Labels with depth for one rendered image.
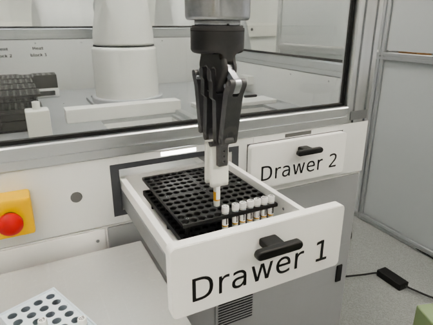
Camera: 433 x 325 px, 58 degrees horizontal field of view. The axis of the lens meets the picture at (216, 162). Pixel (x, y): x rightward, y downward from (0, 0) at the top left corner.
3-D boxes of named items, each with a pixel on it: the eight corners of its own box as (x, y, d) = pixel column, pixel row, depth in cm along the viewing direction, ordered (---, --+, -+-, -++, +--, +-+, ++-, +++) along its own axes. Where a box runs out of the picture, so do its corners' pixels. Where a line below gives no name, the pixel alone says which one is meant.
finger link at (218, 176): (226, 140, 60) (229, 141, 59) (226, 183, 62) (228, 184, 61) (209, 142, 58) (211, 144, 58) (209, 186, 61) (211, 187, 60)
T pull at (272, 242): (303, 249, 54) (304, 240, 54) (258, 263, 51) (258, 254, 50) (287, 236, 57) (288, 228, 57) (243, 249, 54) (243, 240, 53)
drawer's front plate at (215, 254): (337, 264, 64) (345, 204, 61) (173, 321, 52) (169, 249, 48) (330, 259, 66) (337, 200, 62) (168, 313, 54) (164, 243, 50)
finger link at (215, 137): (230, 66, 56) (235, 67, 55) (231, 142, 59) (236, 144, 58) (205, 68, 54) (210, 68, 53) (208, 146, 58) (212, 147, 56)
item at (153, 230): (323, 253, 65) (327, 220, 63) (179, 300, 54) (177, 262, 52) (216, 175, 98) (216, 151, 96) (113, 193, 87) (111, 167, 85)
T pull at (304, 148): (323, 152, 94) (324, 147, 94) (298, 157, 91) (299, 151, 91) (313, 148, 97) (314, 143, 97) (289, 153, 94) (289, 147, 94)
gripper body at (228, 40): (257, 23, 51) (254, 93, 55) (227, 22, 59) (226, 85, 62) (205, 23, 48) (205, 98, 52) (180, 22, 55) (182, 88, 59)
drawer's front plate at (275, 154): (343, 171, 105) (347, 131, 101) (250, 191, 92) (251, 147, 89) (337, 169, 106) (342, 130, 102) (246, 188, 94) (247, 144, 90)
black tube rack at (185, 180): (276, 235, 70) (278, 202, 67) (184, 261, 62) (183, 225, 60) (219, 190, 88) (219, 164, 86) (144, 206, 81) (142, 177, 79)
